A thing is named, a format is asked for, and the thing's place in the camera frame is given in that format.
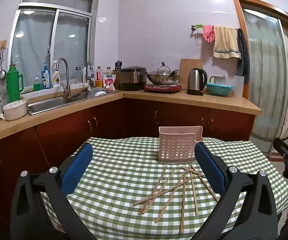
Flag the dark hanging cloth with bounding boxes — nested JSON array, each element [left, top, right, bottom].
[[236, 28, 250, 84]]

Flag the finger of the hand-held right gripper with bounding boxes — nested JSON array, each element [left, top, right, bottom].
[[273, 137, 288, 160]]

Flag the metal ladle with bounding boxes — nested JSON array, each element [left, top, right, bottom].
[[0, 47, 7, 80]]

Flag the white jug green handle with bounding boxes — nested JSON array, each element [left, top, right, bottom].
[[209, 74, 227, 85]]

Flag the wood framed glass door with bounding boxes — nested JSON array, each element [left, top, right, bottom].
[[231, 0, 288, 160]]

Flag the bunch of wooden chopsticks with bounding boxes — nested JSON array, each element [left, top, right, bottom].
[[133, 163, 219, 235]]

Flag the stainless steel sink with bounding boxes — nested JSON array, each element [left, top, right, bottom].
[[27, 90, 119, 115]]

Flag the pink rubber gloves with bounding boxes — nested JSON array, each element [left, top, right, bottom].
[[203, 25, 215, 43]]

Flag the white spray bottle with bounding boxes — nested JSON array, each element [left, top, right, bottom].
[[52, 60, 61, 87]]

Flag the pink perforated utensil holder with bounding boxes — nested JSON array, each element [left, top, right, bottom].
[[158, 126, 204, 165]]

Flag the oil bottle red label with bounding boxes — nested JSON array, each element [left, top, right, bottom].
[[95, 66, 104, 88]]

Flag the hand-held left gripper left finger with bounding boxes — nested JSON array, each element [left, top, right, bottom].
[[10, 142, 102, 240]]

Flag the steel wok lid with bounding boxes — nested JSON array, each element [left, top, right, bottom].
[[156, 62, 171, 77]]

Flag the green thermos flask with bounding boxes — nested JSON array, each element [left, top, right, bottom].
[[6, 64, 25, 103]]

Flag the wooden cutting board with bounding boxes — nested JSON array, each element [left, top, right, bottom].
[[179, 59, 204, 87]]

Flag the small chrome tap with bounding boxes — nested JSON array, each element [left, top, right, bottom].
[[85, 61, 95, 90]]

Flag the red induction cooker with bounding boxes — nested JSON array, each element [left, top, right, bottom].
[[143, 84, 183, 94]]

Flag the teal plastic colander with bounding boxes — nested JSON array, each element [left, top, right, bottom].
[[206, 82, 234, 97]]

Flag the pink white packet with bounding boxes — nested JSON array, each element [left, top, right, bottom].
[[103, 74, 116, 91]]

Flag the steel wok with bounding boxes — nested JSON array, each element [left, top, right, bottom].
[[146, 70, 180, 85]]

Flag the aluminium sliding window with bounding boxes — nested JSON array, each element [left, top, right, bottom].
[[8, 0, 101, 95]]

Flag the beige striped towel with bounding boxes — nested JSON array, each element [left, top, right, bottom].
[[213, 26, 241, 59]]

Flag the black steel rice cooker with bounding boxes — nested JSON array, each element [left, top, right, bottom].
[[119, 66, 148, 91]]

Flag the red-brown kitchen counter cabinets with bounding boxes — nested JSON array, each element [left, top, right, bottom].
[[0, 89, 263, 230]]

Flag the metal towel rail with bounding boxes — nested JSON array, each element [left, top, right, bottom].
[[191, 24, 239, 40]]

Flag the blue pump soap bottle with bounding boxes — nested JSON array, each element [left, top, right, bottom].
[[42, 62, 51, 90]]

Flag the wooden knife block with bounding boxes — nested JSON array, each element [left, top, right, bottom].
[[112, 70, 121, 89]]

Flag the green checked tablecloth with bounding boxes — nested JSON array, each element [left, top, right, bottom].
[[40, 136, 288, 240]]

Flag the tall chrome faucet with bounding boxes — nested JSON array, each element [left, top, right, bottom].
[[55, 57, 72, 97]]

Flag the white dishes in sink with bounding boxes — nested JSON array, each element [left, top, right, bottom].
[[87, 87, 107, 99]]

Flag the small green soap dispenser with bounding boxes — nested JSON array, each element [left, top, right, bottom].
[[33, 74, 42, 92]]

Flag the white translucent container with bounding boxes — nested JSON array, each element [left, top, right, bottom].
[[233, 75, 245, 99]]

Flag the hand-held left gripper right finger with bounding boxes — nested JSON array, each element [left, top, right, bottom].
[[191, 142, 279, 240]]

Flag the steel electric kettle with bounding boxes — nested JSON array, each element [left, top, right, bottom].
[[187, 68, 208, 96]]

